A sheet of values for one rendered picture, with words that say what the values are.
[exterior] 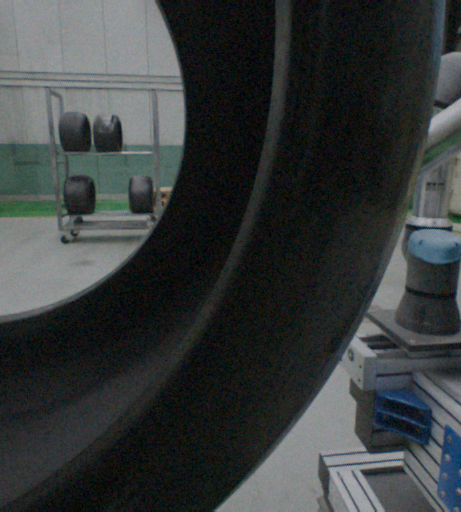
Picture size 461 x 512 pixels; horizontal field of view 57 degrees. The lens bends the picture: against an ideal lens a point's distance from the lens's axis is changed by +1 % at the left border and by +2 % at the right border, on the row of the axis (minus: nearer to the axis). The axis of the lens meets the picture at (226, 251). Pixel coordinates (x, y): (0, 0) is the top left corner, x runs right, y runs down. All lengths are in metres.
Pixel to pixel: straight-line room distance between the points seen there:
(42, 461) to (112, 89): 11.27
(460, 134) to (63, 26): 11.42
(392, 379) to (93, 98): 10.89
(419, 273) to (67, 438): 0.90
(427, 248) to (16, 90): 11.35
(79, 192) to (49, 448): 5.39
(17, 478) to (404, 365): 0.92
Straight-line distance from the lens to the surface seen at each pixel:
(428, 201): 1.23
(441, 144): 0.80
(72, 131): 5.71
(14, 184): 11.89
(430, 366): 1.17
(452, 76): 1.11
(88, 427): 0.37
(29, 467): 0.37
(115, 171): 11.35
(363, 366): 1.09
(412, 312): 1.13
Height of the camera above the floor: 1.14
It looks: 13 degrees down
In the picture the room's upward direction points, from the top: straight up
